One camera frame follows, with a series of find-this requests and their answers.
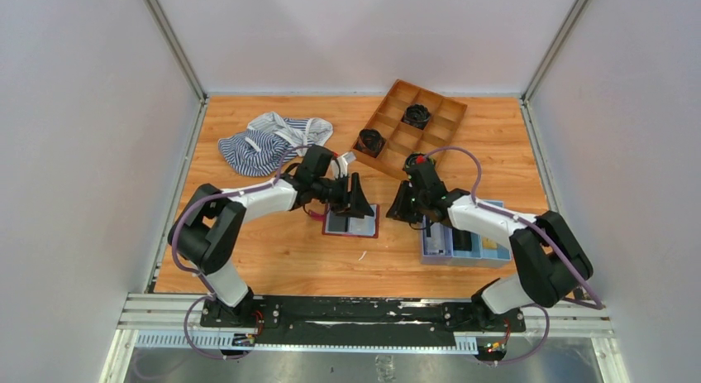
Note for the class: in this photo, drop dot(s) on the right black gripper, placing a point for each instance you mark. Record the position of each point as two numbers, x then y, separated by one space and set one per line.
408 192

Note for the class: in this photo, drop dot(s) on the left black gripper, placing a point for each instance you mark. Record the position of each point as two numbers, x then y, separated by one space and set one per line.
346 192

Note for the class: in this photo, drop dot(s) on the red leather card holder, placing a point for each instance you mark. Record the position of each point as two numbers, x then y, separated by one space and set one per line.
336 225

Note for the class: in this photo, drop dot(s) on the dark VIP credit card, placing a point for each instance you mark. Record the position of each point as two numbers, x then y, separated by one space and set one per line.
461 241

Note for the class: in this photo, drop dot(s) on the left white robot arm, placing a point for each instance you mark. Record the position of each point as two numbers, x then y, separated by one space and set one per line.
204 235

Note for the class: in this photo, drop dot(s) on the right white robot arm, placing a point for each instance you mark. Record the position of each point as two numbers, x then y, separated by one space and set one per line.
550 261

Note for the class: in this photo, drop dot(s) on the silver item in organizer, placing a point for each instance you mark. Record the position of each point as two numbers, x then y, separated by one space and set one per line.
435 240

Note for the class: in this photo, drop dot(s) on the blue plastic organizer box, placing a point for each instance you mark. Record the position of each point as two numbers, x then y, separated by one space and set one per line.
477 258

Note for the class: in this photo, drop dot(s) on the black yellow rolled belt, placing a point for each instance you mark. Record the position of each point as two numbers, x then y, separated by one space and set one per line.
417 158

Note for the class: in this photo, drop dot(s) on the black rolled belt left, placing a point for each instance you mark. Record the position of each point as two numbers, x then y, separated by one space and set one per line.
370 142

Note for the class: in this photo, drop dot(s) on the gold item in organizer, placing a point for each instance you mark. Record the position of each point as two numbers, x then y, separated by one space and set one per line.
489 244

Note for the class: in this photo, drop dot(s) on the wooden compartment tray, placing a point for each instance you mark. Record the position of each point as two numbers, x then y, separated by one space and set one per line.
402 139

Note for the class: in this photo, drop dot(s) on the black rolled belt top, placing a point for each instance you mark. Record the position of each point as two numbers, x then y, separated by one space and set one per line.
416 115

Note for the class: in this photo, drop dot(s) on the striped blue white cloth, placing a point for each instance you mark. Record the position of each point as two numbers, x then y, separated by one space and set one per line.
271 140

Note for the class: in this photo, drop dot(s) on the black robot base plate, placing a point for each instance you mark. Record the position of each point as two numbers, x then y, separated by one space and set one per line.
362 322

